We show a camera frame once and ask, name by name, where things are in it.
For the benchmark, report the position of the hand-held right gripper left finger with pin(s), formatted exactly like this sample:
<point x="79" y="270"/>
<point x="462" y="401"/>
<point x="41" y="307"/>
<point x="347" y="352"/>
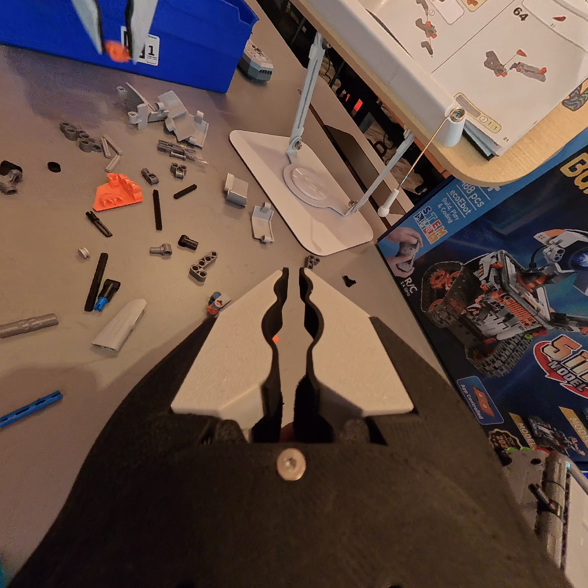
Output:
<point x="220" y="367"/>

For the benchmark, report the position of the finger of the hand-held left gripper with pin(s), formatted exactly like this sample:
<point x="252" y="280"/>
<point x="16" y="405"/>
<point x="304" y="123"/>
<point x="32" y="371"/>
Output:
<point x="142" y="23"/>
<point x="89" y="20"/>

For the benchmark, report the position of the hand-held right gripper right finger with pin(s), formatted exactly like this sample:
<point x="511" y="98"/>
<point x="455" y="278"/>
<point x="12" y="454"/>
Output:
<point x="358" y="367"/>

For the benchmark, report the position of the small orange piece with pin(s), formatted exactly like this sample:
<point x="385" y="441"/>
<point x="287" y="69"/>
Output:
<point x="115" y="50"/>

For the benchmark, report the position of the blue plastic bin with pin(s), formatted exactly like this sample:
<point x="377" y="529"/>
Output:
<point x="202" y="37"/>

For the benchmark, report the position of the black connector with blue pin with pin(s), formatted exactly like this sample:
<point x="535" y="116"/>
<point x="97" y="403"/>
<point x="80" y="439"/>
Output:
<point x="107" y="294"/>

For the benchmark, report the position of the grey elbow connector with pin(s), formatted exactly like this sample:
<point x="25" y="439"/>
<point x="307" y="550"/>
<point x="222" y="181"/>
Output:
<point x="161" y="249"/>

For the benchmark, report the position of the white orange assembled part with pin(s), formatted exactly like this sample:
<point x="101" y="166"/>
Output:
<point x="218" y="303"/>

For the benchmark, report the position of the small black clip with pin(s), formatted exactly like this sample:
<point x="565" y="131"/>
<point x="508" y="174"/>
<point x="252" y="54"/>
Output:
<point x="348" y="280"/>

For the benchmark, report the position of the dark grey bent beam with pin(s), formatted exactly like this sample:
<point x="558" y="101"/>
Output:
<point x="203" y="266"/>

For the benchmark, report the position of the light grey long bar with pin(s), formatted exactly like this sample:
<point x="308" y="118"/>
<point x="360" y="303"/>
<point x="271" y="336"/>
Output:
<point x="119" y="323"/>

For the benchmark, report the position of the dark grey short beam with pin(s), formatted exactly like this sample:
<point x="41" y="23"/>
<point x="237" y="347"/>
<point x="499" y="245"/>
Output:
<point x="312" y="261"/>

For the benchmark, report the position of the small grey blue device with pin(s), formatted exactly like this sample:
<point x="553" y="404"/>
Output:
<point x="257" y="62"/>

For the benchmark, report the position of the grey pin connector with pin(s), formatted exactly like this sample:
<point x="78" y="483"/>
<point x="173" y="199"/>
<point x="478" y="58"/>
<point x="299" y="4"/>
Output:
<point x="90" y="142"/>

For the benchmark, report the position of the light grey thin bar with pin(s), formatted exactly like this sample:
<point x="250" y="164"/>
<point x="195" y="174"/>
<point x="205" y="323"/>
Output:
<point x="110" y="145"/>
<point x="112" y="163"/>

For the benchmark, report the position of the grey axle connector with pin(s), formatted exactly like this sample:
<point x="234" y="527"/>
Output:
<point x="170" y="147"/>

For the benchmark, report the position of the black stubby connector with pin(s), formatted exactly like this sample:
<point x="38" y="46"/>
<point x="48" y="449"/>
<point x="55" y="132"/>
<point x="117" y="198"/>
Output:
<point x="187" y="243"/>

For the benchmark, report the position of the clear plastic piece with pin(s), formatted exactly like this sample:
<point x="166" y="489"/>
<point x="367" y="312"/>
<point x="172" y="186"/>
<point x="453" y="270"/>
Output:
<point x="193" y="156"/>

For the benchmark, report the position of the small dark grey connector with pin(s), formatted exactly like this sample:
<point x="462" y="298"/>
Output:
<point x="149" y="175"/>
<point x="177" y="170"/>

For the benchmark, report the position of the medium black axle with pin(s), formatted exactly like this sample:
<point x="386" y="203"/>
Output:
<point x="96" y="281"/>

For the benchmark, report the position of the black clip connector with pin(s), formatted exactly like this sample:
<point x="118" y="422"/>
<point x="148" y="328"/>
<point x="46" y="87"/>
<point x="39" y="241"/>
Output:
<point x="11" y="168"/>

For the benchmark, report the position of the robot kit box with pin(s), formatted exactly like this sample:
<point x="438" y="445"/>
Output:
<point x="514" y="303"/>

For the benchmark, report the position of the long black axle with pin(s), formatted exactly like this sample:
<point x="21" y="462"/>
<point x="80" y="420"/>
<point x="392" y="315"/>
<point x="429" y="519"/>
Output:
<point x="157" y="209"/>

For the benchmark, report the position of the orange triangular panel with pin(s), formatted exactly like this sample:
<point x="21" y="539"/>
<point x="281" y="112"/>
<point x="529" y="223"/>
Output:
<point x="118" y="193"/>

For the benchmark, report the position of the short black axle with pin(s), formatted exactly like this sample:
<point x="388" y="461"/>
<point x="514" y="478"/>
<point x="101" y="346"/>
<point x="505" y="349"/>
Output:
<point x="185" y="191"/>

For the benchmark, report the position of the white book stand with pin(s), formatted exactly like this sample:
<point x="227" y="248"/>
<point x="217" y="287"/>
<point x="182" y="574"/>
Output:
<point x="266" y="156"/>

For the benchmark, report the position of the black pin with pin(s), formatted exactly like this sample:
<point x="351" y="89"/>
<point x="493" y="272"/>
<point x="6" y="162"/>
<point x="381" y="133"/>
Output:
<point x="98" y="223"/>

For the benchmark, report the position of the grey tube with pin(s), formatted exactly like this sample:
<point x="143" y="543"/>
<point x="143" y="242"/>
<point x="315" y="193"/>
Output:
<point x="28" y="325"/>

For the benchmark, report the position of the instruction booklet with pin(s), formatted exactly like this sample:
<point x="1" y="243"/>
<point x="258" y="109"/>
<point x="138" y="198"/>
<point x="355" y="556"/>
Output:
<point x="514" y="55"/>

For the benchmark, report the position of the light grey bracket piece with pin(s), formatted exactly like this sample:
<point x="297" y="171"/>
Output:
<point x="263" y="222"/>
<point x="236" y="190"/>

